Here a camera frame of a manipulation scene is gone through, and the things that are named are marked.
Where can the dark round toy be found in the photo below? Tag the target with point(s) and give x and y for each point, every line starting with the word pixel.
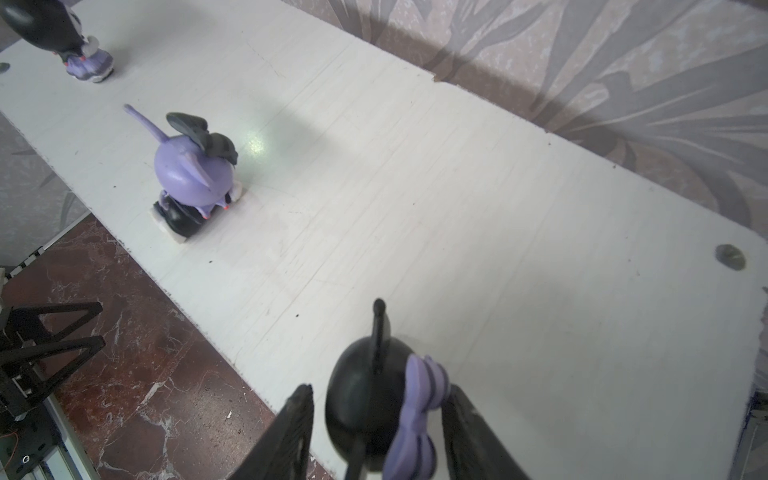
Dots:
pixel 52 26
pixel 379 397

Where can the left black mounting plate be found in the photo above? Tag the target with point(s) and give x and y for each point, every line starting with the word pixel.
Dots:
pixel 25 443

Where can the white two-tier shelf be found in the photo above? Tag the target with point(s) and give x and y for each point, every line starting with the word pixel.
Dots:
pixel 605 327

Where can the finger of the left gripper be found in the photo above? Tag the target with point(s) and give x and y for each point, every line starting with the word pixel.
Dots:
pixel 42 324
pixel 30 374

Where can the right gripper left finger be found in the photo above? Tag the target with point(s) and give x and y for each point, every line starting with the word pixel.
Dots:
pixel 283 451

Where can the purple figure toy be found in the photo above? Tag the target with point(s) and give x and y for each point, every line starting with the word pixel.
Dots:
pixel 195 169

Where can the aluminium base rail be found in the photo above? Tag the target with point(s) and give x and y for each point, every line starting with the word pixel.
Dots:
pixel 67 461

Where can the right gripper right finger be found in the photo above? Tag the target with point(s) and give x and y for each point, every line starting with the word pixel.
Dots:
pixel 473 451

